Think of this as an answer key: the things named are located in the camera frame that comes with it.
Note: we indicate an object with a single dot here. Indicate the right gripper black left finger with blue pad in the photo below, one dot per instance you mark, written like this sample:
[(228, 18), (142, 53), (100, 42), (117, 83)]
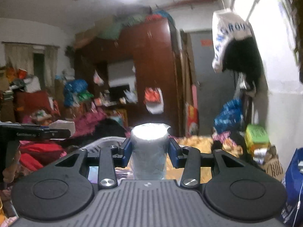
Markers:
[(68, 185)]

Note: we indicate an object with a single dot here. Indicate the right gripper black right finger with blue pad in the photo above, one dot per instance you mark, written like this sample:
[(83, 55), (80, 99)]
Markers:
[(229, 186)]

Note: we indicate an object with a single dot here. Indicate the translucent white plastic basket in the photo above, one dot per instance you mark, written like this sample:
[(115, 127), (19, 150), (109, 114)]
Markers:
[(97, 145)]

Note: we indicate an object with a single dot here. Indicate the white tissue roll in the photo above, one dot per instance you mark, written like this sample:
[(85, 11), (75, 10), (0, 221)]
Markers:
[(149, 151)]

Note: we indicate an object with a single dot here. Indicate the pink floral bedding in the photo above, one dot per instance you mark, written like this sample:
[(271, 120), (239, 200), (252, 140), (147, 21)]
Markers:
[(30, 148)]

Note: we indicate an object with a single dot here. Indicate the red cloth covered furniture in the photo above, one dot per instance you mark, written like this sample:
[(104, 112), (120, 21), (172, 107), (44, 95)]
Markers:
[(37, 107)]

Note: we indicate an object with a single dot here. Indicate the brown paper burger bag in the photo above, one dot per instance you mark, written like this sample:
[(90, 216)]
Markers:
[(272, 165)]

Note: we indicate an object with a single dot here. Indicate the blue printed shopping bag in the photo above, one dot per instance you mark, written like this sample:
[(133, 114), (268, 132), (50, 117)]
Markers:
[(291, 214)]

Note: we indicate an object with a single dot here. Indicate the black garment on bed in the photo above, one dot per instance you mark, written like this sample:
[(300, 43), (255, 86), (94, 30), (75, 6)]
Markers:
[(239, 141)]

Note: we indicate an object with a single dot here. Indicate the green lidded box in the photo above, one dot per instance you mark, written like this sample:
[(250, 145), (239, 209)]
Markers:
[(256, 137)]

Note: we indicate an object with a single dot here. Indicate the maroon plaid blanket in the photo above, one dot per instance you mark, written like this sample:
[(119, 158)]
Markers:
[(86, 123)]

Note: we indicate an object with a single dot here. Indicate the blue plastic bag by door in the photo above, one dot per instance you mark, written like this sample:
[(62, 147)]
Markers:
[(230, 118)]

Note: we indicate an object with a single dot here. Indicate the blue bags pile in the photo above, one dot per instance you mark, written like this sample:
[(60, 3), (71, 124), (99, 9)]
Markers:
[(76, 92)]

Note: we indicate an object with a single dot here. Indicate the beige window curtains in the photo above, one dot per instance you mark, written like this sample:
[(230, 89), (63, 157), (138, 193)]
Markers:
[(21, 56)]

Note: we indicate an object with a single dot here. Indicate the red festive gift bag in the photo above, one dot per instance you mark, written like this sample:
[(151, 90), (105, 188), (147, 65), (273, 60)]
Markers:
[(191, 121)]

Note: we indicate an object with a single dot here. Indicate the small hanging pink bag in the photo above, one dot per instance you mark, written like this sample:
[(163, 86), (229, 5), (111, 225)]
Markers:
[(97, 79)]

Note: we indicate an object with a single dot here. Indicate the grey door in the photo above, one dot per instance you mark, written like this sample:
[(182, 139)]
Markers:
[(213, 89)]

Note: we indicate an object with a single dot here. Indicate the hanging red white bag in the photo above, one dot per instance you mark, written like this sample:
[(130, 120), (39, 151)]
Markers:
[(153, 100)]

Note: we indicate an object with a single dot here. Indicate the dark red wooden wardrobe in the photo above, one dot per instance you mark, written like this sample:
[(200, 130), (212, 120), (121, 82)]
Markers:
[(153, 48)]

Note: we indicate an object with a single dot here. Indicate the hanging white black jacket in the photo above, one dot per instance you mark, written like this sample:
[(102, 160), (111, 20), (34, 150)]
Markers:
[(235, 49)]

